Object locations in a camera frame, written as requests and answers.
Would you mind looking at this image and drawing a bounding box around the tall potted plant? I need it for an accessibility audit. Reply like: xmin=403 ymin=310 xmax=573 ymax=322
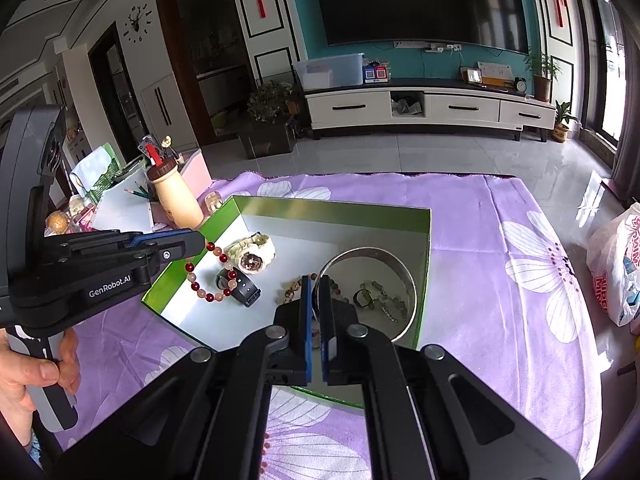
xmin=525 ymin=47 xmax=561 ymax=103

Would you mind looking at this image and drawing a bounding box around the white desk organizer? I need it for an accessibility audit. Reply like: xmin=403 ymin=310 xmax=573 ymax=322
xmin=92 ymin=167 xmax=156 ymax=233

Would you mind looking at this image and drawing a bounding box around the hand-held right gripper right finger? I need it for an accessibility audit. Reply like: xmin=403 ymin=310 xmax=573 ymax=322
xmin=320 ymin=274 xmax=581 ymax=480

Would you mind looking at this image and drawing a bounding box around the wooden bead bracelet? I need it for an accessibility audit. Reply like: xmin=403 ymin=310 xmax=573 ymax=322
xmin=280 ymin=272 xmax=351 ymax=311

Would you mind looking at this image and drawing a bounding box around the bushy plant dark planter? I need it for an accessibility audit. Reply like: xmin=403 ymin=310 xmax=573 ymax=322
xmin=237 ymin=80 xmax=306 ymax=158

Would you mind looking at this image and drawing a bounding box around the clear storage box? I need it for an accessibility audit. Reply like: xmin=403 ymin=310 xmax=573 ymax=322
xmin=294 ymin=53 xmax=366 ymax=92

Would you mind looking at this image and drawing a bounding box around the grey curtain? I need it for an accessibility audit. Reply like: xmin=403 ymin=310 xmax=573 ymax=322
xmin=612 ymin=10 xmax=640 ymax=211

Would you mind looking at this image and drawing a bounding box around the white television cabinet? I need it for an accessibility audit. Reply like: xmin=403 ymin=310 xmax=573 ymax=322
xmin=305 ymin=80 xmax=557 ymax=143

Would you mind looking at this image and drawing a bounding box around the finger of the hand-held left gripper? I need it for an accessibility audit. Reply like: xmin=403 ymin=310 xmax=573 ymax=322
xmin=54 ymin=232 xmax=207 ymax=284
xmin=44 ymin=228 xmax=202 ymax=262

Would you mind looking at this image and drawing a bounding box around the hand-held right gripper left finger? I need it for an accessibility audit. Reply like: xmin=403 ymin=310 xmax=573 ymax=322
xmin=50 ymin=274 xmax=313 ymax=480

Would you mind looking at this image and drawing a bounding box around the green cardboard box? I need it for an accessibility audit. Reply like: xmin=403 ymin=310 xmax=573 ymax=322
xmin=141 ymin=195 xmax=432 ymax=408

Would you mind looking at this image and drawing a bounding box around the black television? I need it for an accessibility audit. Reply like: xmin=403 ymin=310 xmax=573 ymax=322
xmin=309 ymin=0 xmax=531 ymax=56

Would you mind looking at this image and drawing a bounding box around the white printed plastic bag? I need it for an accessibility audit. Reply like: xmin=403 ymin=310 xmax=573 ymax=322
xmin=587 ymin=202 xmax=640 ymax=328

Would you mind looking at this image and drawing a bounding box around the black wristband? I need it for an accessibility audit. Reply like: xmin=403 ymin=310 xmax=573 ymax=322
xmin=215 ymin=267 xmax=261 ymax=307

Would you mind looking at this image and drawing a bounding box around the green jade bracelet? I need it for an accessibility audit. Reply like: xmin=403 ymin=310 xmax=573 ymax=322
xmin=357 ymin=280 xmax=409 ymax=323

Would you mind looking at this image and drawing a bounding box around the pink box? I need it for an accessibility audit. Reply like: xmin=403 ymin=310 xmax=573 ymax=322
xmin=177 ymin=149 xmax=213 ymax=198

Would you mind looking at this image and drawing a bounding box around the person's left forearm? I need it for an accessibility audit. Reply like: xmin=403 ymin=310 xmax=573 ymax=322
xmin=0 ymin=407 xmax=43 ymax=466

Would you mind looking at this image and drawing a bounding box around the red bead bracelet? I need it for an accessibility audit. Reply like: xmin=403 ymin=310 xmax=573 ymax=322
xmin=185 ymin=241 xmax=238 ymax=305

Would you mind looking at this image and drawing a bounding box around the white yellow desk calendar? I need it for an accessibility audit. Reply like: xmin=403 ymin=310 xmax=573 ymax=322
xmin=477 ymin=61 xmax=516 ymax=88

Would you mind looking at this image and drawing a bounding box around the round metal dish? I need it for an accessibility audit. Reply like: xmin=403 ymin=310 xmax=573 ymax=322
xmin=317 ymin=247 xmax=418 ymax=343

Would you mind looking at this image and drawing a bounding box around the white power strip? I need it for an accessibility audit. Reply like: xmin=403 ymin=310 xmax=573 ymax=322
xmin=392 ymin=40 xmax=463 ymax=53

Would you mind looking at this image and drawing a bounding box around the cream bear bottle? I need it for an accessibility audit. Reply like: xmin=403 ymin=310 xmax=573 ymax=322
xmin=146 ymin=142 xmax=205 ymax=228

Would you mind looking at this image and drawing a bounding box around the black wall clock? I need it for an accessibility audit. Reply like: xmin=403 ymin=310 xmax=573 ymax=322
xmin=123 ymin=4 xmax=153 ymax=43

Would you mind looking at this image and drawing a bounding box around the person's left hand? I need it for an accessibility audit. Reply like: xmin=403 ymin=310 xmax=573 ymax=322
xmin=0 ymin=327 xmax=81 ymax=413

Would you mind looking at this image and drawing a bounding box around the small potted plant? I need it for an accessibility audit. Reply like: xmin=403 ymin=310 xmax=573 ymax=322
xmin=552 ymin=101 xmax=581 ymax=143

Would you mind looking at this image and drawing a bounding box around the purple floral tablecloth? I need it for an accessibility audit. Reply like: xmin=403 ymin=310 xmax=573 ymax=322
xmin=55 ymin=172 xmax=603 ymax=480

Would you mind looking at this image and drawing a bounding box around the green white packet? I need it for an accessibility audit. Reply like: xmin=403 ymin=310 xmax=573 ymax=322
xmin=92 ymin=145 xmax=126 ymax=191

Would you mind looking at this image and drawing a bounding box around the cream wrist watch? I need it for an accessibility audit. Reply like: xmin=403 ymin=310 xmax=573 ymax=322
xmin=235 ymin=232 xmax=277 ymax=275

